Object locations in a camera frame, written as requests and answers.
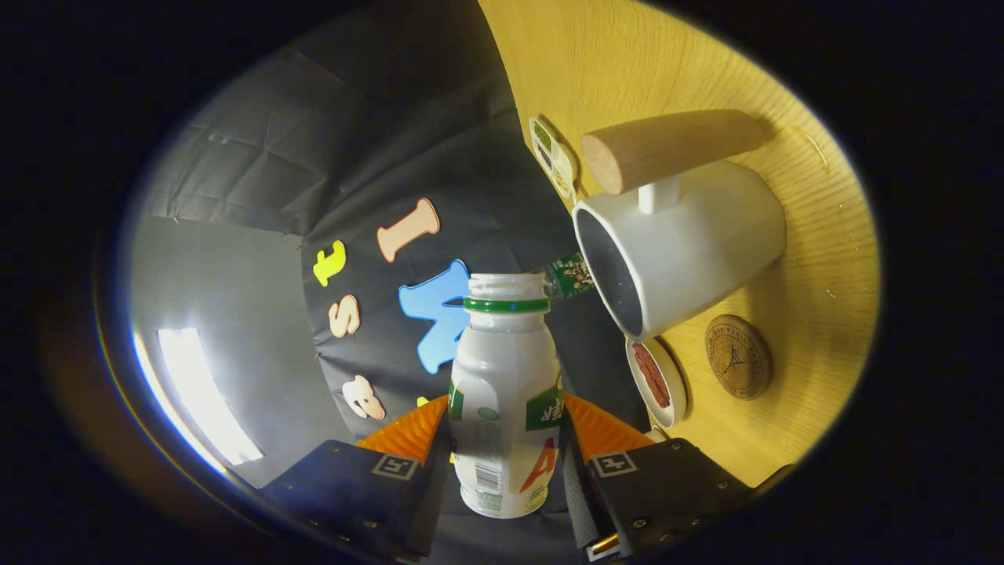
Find white juice bottle green label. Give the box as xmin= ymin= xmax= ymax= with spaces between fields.
xmin=449 ymin=273 xmax=566 ymax=519

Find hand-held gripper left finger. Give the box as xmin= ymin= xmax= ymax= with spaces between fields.
xmin=259 ymin=395 xmax=452 ymax=562

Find white divided dish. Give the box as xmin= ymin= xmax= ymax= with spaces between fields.
xmin=529 ymin=117 xmax=580 ymax=201

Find wooden table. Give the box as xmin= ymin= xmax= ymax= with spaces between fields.
xmin=478 ymin=0 xmax=881 ymax=489

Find round beige plate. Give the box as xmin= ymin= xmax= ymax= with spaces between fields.
xmin=625 ymin=336 xmax=689 ymax=429

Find clear plastic water bottle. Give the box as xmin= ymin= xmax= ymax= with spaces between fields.
xmin=541 ymin=253 xmax=597 ymax=301

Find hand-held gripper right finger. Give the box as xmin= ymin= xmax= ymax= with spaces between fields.
xmin=560 ymin=392 xmax=758 ymax=562

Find white cup with wooden handle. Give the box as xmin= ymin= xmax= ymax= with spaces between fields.
xmin=572 ymin=110 xmax=787 ymax=340

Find black backdrop cloth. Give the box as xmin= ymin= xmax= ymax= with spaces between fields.
xmin=129 ymin=0 xmax=652 ymax=565

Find round cork coaster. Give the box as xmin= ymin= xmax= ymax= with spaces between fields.
xmin=704 ymin=315 xmax=774 ymax=401

